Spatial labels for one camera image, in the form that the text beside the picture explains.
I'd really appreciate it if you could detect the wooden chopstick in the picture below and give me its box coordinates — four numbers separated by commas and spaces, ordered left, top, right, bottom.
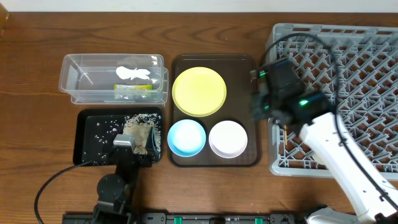
284, 125, 288, 146

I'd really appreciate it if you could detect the rice food waste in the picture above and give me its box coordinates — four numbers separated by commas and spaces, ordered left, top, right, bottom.
82, 113, 162, 164

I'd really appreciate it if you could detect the light blue bowl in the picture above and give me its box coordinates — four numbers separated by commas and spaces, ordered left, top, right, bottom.
167, 119, 206, 157

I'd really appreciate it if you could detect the green yellow snack wrapper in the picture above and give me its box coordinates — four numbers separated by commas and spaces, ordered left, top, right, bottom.
114, 84, 152, 99

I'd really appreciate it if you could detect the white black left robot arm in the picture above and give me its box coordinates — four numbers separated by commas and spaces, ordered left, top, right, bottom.
91, 128, 160, 224

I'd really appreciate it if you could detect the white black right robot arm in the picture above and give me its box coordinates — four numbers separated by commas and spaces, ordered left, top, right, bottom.
251, 90, 397, 223

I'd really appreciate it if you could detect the black food waste tray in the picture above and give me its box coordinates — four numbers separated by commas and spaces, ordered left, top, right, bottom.
73, 107, 163, 166

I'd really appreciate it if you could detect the grey plastic dishwasher rack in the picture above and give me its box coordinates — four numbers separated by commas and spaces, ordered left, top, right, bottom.
266, 24, 397, 180

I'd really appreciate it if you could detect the clear plastic waste bin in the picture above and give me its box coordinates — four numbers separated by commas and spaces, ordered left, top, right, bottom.
58, 54, 169, 105

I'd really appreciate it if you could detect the dark brown serving tray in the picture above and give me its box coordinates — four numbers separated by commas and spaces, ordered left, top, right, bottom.
168, 54, 262, 168

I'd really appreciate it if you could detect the yellow round plate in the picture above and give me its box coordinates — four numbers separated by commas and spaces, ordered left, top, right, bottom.
172, 67, 227, 117

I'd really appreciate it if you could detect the black mounting rail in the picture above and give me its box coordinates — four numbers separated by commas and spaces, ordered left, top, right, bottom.
62, 213, 296, 224

